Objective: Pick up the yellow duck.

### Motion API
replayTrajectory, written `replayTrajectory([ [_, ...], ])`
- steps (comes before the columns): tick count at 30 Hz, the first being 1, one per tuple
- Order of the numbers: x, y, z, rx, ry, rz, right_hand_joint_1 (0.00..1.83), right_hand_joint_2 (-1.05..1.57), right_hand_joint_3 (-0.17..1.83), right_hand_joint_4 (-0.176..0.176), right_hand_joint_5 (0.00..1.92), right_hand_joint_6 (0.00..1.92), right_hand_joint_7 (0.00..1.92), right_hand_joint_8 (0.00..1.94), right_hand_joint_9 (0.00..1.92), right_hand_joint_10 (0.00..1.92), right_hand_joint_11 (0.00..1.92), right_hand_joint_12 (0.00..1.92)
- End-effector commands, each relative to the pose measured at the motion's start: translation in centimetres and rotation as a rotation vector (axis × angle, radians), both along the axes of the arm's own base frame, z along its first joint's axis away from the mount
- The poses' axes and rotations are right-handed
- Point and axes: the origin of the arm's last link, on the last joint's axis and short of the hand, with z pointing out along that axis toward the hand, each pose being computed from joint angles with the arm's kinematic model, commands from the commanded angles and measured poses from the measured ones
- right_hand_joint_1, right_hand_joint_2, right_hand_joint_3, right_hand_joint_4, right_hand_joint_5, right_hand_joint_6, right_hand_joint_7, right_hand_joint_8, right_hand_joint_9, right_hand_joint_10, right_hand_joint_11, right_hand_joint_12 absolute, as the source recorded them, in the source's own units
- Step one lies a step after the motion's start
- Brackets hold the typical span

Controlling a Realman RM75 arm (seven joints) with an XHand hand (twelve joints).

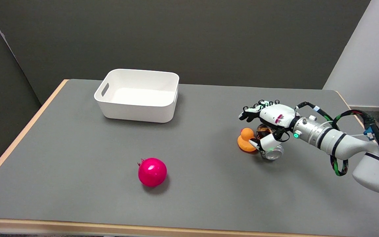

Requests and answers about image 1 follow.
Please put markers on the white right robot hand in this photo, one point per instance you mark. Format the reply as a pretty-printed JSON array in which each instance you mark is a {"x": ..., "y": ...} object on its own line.
[{"x": 276, "y": 115}]

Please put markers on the black soda can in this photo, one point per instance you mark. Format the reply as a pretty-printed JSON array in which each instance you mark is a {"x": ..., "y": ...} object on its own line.
[{"x": 273, "y": 154}]

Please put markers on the yellow rubber duck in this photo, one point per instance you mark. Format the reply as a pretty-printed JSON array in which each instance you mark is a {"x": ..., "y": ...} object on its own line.
[{"x": 244, "y": 141}]

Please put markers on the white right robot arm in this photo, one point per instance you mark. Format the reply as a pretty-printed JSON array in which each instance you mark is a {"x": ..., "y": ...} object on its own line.
[{"x": 344, "y": 144}]

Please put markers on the red pomegranate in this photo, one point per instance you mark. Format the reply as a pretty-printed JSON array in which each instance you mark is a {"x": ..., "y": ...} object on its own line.
[{"x": 152, "y": 172}]

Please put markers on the white plastic bin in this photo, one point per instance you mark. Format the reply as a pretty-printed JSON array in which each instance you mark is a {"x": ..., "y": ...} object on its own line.
[{"x": 137, "y": 95}]

